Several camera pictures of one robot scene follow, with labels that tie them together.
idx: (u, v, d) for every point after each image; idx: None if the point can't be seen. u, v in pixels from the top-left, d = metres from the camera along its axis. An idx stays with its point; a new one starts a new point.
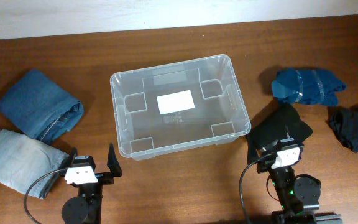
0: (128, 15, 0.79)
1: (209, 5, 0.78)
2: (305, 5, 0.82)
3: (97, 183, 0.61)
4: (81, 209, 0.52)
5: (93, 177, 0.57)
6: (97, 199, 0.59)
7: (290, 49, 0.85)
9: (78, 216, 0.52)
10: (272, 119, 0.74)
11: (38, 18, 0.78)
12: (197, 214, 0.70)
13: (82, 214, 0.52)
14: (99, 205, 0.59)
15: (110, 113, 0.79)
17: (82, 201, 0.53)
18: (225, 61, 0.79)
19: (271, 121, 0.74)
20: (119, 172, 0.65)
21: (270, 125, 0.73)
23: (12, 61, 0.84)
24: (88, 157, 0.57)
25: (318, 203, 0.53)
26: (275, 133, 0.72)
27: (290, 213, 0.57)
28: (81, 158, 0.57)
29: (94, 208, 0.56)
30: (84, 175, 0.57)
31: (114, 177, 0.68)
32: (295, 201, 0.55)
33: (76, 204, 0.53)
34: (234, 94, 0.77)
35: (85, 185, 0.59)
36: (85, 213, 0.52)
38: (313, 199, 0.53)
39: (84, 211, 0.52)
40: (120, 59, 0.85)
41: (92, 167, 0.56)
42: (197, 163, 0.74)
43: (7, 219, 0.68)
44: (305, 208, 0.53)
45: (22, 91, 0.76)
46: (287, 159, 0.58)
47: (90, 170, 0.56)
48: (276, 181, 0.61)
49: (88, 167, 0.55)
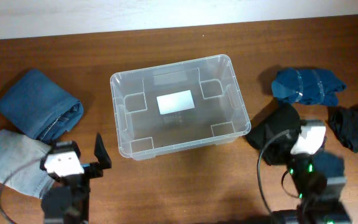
0: (128, 15, 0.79)
1: (209, 5, 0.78)
2: (305, 5, 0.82)
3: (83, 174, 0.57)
4: (64, 196, 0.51)
5: (78, 165, 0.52)
6: (84, 191, 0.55)
7: (290, 49, 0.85)
9: (59, 206, 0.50)
10: (272, 122, 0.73)
11: (38, 18, 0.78)
12: (197, 214, 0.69)
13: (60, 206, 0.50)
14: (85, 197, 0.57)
15: (110, 113, 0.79)
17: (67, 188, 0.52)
18: (225, 61, 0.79)
19: (271, 126, 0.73)
20: (108, 165, 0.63)
21: (271, 129, 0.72)
23: (11, 61, 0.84)
24: (72, 144, 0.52)
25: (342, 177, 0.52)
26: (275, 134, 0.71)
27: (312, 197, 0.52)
28: (64, 144, 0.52)
29: (79, 200, 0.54)
30: (66, 163, 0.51)
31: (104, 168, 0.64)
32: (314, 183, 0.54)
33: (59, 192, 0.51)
34: (234, 94, 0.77)
35: (69, 178, 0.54)
36: (69, 203, 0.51)
38: None
39: (68, 199, 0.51)
40: (121, 59, 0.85)
41: (76, 154, 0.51)
42: (198, 163, 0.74)
43: (7, 219, 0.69)
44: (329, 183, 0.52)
45: (22, 91, 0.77)
46: (312, 139, 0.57)
47: (74, 156, 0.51)
48: (293, 168, 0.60)
49: (72, 152, 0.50)
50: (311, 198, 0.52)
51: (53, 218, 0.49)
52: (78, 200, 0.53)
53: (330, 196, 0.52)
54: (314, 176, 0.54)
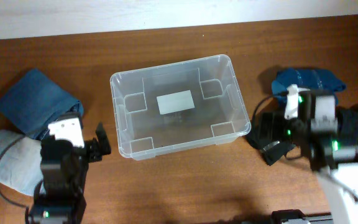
0: (128, 15, 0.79)
1: (209, 5, 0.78)
2: (305, 5, 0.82)
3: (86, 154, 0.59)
4: (64, 148, 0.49)
5: (79, 133, 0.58)
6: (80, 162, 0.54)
7: (290, 49, 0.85)
9: (58, 155, 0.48)
10: (258, 129, 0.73)
11: (37, 18, 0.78)
12: (197, 214, 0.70)
13: (61, 152, 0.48)
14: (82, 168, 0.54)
15: (110, 113, 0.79)
17: (70, 144, 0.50)
18: (225, 61, 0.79)
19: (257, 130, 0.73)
20: (107, 150, 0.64)
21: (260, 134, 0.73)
23: (11, 61, 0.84)
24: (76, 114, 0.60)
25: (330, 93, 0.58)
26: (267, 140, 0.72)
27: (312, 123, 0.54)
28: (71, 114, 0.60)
29: (76, 165, 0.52)
30: (69, 129, 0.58)
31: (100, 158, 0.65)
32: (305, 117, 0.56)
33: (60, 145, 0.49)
34: (234, 94, 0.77)
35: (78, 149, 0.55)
36: (68, 153, 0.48)
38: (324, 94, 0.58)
39: (67, 150, 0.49)
40: (121, 59, 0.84)
41: (79, 122, 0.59)
42: (198, 163, 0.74)
43: (7, 219, 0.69)
44: (322, 101, 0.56)
45: (22, 91, 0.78)
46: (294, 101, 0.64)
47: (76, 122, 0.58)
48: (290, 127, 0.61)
49: (76, 117, 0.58)
50: (309, 131, 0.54)
51: (48, 166, 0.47)
52: (74, 162, 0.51)
53: (324, 124, 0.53)
54: (307, 106, 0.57)
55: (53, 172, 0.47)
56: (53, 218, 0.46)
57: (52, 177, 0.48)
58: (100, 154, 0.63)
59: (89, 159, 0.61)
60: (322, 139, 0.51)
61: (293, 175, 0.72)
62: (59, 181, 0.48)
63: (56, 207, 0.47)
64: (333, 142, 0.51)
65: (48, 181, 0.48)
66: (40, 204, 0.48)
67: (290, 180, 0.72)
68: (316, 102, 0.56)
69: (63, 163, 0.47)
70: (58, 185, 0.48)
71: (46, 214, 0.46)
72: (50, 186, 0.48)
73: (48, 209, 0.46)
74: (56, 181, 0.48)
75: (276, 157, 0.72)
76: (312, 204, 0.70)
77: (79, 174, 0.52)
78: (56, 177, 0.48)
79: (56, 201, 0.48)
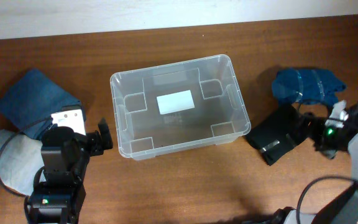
0: (128, 15, 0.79)
1: (209, 5, 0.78)
2: (305, 5, 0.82)
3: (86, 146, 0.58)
4: (66, 134, 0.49)
5: (81, 124, 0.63)
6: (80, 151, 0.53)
7: (290, 49, 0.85)
9: (58, 141, 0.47)
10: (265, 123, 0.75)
11: (37, 18, 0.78)
12: (197, 214, 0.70)
13: (64, 138, 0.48)
14: (82, 158, 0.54)
15: (110, 113, 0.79)
17: (71, 131, 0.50)
18: (225, 61, 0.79)
19: (264, 122, 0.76)
20: (109, 145, 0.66)
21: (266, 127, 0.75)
23: (10, 61, 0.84)
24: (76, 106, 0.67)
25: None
26: (274, 130, 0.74)
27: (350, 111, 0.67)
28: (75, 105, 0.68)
29: (76, 153, 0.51)
30: (73, 119, 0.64)
31: (105, 149, 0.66)
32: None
33: (60, 132, 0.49)
34: (234, 94, 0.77)
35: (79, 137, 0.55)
36: (68, 139, 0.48)
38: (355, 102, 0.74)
39: (68, 137, 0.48)
40: (120, 59, 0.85)
41: (81, 112, 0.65)
42: (198, 163, 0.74)
43: (6, 219, 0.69)
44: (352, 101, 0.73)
45: (22, 91, 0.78)
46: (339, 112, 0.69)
47: (80, 114, 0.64)
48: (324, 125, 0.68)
49: (78, 109, 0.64)
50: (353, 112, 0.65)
51: (48, 152, 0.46)
52: (75, 149, 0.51)
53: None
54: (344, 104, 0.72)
55: (53, 158, 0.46)
56: (52, 205, 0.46)
57: (52, 163, 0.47)
58: (104, 147, 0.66)
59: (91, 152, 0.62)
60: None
61: (293, 175, 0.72)
62: (59, 168, 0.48)
63: (57, 193, 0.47)
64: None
65: (48, 167, 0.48)
66: (40, 191, 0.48)
67: (290, 180, 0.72)
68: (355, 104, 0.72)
69: (64, 149, 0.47)
70: (58, 172, 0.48)
71: (46, 201, 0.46)
72: (50, 173, 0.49)
73: (47, 196, 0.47)
74: (56, 168, 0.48)
75: (276, 157, 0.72)
76: (312, 204, 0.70)
77: (79, 163, 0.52)
78: (56, 163, 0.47)
79: (56, 188, 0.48)
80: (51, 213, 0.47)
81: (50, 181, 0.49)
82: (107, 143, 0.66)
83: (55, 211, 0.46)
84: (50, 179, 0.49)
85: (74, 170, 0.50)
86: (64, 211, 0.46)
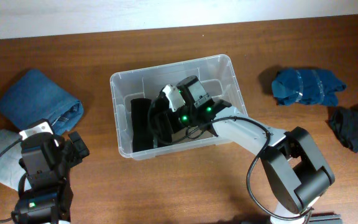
0: (128, 15, 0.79)
1: (209, 5, 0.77)
2: (305, 5, 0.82)
3: (67, 154, 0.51)
4: (43, 136, 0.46)
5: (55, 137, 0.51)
6: (62, 154, 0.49)
7: (289, 49, 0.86)
9: (37, 143, 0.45)
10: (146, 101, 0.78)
11: (36, 17, 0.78)
12: (198, 214, 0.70)
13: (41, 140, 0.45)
14: (65, 160, 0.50)
15: (110, 112, 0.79)
17: (49, 133, 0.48)
18: (225, 61, 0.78)
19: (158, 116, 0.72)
20: (85, 152, 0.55)
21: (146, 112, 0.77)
23: (9, 60, 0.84)
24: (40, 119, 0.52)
25: (356, 114, 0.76)
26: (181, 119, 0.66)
27: (337, 127, 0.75)
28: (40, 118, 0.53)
29: (59, 155, 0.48)
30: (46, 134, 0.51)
31: (81, 160, 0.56)
32: (346, 113, 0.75)
33: (39, 134, 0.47)
34: (234, 94, 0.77)
35: (60, 140, 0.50)
36: (47, 139, 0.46)
38: (353, 114, 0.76)
39: (46, 137, 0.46)
40: (121, 58, 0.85)
41: (49, 123, 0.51)
42: (198, 163, 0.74)
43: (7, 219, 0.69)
44: (352, 112, 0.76)
45: (22, 91, 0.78)
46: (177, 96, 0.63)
47: (48, 126, 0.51)
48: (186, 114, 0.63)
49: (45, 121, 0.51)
50: (339, 132, 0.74)
51: (30, 154, 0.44)
52: (56, 150, 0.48)
53: (349, 134, 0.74)
54: (345, 115, 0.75)
55: (33, 160, 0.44)
56: (41, 206, 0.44)
57: (35, 165, 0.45)
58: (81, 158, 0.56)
59: (73, 162, 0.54)
60: (197, 112, 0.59)
61: None
62: (42, 168, 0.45)
63: (43, 195, 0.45)
64: (207, 109, 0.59)
65: (32, 170, 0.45)
66: (25, 196, 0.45)
67: None
68: (354, 114, 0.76)
69: (44, 149, 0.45)
70: (41, 175, 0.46)
71: (33, 205, 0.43)
72: (35, 177, 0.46)
73: (33, 199, 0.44)
74: (40, 169, 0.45)
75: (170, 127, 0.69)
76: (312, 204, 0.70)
77: (65, 163, 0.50)
78: (40, 163, 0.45)
79: (41, 190, 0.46)
80: (39, 216, 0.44)
81: (35, 185, 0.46)
82: (81, 152, 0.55)
83: (44, 212, 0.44)
84: (35, 183, 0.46)
85: (58, 171, 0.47)
86: (53, 211, 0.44)
